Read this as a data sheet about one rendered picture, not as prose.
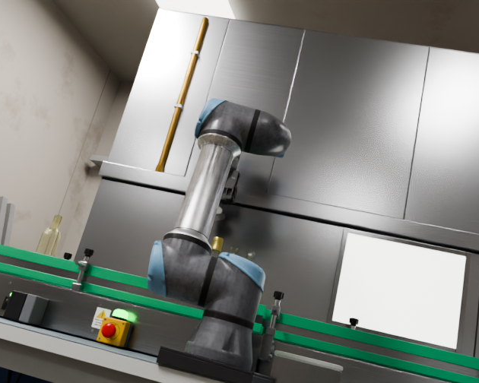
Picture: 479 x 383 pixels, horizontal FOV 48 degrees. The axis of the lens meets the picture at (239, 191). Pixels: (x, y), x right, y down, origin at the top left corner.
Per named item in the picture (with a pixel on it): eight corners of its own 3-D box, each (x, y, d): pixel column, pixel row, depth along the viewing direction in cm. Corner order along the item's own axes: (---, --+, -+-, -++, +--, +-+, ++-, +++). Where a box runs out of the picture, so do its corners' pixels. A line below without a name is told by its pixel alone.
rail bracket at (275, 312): (276, 339, 162) (284, 298, 166) (274, 334, 146) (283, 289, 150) (266, 337, 162) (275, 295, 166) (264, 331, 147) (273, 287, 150)
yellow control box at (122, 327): (125, 349, 154) (133, 324, 156) (118, 348, 147) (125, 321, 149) (103, 343, 155) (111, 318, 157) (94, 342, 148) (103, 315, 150)
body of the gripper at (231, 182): (229, 200, 178) (238, 168, 182) (205, 195, 180) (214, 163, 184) (233, 207, 186) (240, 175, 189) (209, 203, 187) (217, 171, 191)
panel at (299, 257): (458, 355, 173) (468, 254, 184) (460, 355, 170) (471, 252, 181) (193, 293, 188) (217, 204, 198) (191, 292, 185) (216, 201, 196)
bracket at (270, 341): (271, 362, 158) (276, 338, 160) (270, 361, 149) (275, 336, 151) (259, 359, 159) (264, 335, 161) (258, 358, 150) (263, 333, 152)
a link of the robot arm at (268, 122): (302, 119, 134) (290, 131, 183) (261, 108, 135) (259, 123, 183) (290, 163, 135) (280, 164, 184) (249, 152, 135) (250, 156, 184)
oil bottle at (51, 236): (43, 287, 193) (68, 219, 201) (39, 286, 187) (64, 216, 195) (29, 283, 193) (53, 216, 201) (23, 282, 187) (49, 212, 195)
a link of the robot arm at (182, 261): (204, 300, 113) (263, 100, 138) (137, 281, 114) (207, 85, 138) (202, 314, 124) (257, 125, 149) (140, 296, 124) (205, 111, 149)
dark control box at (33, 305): (39, 327, 158) (49, 299, 161) (26, 324, 151) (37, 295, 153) (14, 321, 160) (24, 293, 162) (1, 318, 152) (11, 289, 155)
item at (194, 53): (163, 174, 205) (210, 19, 226) (161, 171, 202) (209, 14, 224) (155, 172, 205) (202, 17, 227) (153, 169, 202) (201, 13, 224)
